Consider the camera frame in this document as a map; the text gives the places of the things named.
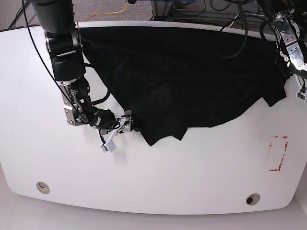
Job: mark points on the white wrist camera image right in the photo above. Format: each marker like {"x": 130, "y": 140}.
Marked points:
{"x": 301, "y": 95}

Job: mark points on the right table grommet hole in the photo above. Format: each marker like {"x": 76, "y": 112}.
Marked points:
{"x": 252, "y": 199}

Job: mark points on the aluminium frame stand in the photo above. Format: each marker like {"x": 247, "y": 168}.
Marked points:
{"x": 161, "y": 9}

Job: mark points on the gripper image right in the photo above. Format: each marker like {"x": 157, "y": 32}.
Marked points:
{"x": 300, "y": 80}

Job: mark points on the black t-shirt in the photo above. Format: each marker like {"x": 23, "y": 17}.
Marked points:
{"x": 176, "y": 78}

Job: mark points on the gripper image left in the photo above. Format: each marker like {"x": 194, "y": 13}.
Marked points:
{"x": 107, "y": 124}

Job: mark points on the red tape rectangle marking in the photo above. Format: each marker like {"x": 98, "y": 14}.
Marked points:
{"x": 276, "y": 154}

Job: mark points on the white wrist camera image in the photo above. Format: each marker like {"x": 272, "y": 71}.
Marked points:
{"x": 108, "y": 147}
{"x": 301, "y": 95}

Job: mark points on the left table grommet hole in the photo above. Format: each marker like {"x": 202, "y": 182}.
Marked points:
{"x": 43, "y": 187}

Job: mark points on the table grommet hole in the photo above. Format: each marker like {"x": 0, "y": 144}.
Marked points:
{"x": 252, "y": 199}
{"x": 43, "y": 187}

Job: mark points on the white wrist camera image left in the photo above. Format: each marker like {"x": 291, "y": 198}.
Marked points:
{"x": 108, "y": 147}

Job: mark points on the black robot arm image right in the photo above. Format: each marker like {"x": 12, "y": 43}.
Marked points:
{"x": 288, "y": 19}

